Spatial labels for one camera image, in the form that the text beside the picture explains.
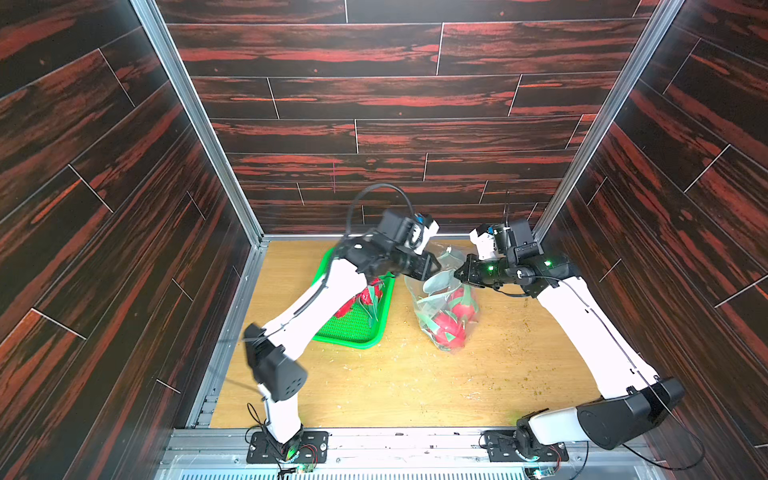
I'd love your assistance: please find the clear zip-top bag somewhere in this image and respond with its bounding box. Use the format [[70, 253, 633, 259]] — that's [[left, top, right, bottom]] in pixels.
[[404, 243, 480, 353]]

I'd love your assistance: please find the red dragon fruit toy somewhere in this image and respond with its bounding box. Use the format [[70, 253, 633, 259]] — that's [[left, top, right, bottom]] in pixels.
[[334, 297, 358, 319], [358, 278, 384, 309]]

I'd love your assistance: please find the green perforated plastic tray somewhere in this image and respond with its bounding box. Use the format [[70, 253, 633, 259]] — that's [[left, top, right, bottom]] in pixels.
[[313, 274, 395, 350]]

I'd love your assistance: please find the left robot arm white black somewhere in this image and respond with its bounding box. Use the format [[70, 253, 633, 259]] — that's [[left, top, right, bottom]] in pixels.
[[243, 233, 440, 456]]

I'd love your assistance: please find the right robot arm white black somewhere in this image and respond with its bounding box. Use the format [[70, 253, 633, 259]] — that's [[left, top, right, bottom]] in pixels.
[[454, 254, 685, 460]]

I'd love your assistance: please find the dragon fruit in near bag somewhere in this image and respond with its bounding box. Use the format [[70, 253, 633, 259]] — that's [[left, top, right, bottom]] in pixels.
[[425, 285, 479, 352]]

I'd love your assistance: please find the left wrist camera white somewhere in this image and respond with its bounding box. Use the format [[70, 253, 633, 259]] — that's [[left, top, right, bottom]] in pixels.
[[410, 214, 439, 255]]

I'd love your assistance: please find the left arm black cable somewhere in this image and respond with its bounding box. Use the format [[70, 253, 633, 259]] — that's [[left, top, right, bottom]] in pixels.
[[221, 182, 418, 391]]

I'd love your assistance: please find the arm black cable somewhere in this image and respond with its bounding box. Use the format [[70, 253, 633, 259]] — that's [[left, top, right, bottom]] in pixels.
[[563, 371, 706, 480], [221, 182, 418, 391]]

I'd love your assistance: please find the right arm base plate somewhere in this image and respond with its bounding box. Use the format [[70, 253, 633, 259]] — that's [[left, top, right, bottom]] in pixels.
[[478, 429, 569, 463]]

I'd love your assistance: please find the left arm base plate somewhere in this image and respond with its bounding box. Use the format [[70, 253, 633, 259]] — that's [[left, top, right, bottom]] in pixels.
[[246, 430, 329, 465]]

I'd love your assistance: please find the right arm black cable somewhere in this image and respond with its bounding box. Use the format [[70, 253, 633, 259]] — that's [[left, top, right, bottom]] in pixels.
[[563, 371, 706, 480]]

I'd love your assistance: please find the aluminium front rail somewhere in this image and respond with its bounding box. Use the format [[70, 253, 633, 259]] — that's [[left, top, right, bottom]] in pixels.
[[155, 427, 667, 479]]

